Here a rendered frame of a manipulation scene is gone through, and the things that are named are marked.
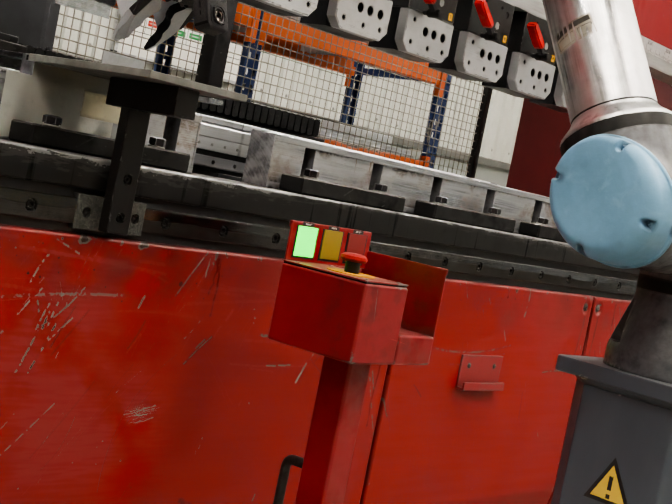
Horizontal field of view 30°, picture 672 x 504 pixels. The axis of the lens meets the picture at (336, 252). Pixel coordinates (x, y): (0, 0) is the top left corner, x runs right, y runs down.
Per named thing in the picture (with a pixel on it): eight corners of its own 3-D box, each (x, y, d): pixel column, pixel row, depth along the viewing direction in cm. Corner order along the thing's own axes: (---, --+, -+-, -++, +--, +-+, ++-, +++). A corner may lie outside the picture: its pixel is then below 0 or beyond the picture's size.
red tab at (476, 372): (463, 390, 250) (470, 356, 249) (454, 388, 251) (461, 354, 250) (502, 390, 261) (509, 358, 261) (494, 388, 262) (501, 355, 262)
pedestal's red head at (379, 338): (350, 364, 175) (375, 238, 174) (266, 338, 185) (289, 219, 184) (429, 365, 191) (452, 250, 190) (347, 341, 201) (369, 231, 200)
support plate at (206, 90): (149, 77, 160) (150, 69, 160) (27, 60, 177) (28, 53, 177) (246, 102, 174) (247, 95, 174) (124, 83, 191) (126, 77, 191)
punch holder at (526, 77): (513, 88, 266) (529, 11, 265) (480, 84, 271) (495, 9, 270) (548, 101, 277) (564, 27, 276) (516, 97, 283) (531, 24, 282)
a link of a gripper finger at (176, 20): (147, 26, 184) (174, -22, 178) (165, 55, 181) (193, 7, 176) (130, 26, 181) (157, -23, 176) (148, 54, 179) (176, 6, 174)
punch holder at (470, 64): (460, 70, 250) (477, -12, 249) (426, 66, 256) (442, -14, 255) (500, 84, 262) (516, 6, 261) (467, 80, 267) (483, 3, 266)
